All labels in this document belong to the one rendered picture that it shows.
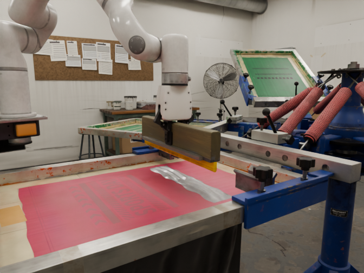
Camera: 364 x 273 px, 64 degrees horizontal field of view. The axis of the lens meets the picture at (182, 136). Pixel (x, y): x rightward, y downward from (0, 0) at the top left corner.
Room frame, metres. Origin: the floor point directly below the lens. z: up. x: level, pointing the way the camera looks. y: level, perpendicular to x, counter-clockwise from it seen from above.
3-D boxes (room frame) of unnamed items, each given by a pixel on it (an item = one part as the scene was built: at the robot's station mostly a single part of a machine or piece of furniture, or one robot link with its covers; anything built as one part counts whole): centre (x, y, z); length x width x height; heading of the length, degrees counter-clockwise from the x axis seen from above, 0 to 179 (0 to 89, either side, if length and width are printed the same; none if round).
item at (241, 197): (0.67, -0.25, 0.98); 0.30 x 0.05 x 0.07; 123
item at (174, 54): (0.85, 0.05, 1.33); 0.15 x 0.10 x 0.11; 73
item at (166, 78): (0.84, 0.01, 1.26); 0.09 x 0.07 x 0.03; 123
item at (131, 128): (1.76, 0.03, 1.05); 1.08 x 0.61 x 0.23; 63
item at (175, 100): (0.83, 0.02, 1.20); 0.10 x 0.07 x 0.11; 123
